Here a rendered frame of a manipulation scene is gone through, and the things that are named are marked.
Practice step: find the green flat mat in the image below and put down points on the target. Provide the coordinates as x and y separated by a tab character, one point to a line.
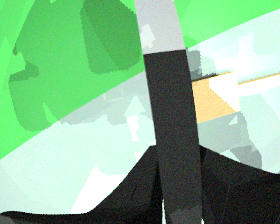
57	55

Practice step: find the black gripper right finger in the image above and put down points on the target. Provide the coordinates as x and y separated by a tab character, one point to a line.
234	193

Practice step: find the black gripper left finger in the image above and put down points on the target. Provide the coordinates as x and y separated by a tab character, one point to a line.
137	200

